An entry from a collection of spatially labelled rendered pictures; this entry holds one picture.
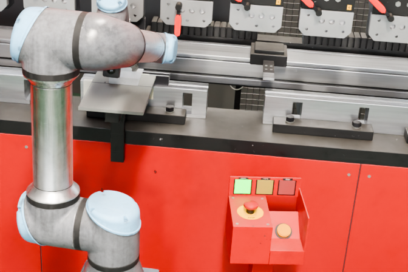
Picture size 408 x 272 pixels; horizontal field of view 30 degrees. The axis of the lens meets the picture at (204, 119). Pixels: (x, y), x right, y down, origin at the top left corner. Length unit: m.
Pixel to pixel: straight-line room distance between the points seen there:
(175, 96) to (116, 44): 0.85
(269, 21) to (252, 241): 0.63
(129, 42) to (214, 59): 1.05
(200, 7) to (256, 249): 0.70
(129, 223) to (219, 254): 0.85
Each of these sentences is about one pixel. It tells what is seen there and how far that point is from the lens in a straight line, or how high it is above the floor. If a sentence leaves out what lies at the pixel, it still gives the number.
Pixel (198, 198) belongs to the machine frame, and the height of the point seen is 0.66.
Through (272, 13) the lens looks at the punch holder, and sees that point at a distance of 2.20.
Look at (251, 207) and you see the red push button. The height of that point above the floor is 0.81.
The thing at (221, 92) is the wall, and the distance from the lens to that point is 4.45.
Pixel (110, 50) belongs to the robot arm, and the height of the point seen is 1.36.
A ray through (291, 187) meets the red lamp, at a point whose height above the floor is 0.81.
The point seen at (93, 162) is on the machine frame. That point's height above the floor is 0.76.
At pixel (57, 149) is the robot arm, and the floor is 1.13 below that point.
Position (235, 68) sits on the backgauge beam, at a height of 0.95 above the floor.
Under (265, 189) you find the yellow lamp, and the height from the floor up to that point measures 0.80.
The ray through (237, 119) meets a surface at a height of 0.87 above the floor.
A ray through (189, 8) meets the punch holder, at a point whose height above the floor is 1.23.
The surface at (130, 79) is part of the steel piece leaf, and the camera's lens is 2.24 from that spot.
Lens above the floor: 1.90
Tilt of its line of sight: 26 degrees down
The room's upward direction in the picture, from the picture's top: 4 degrees clockwise
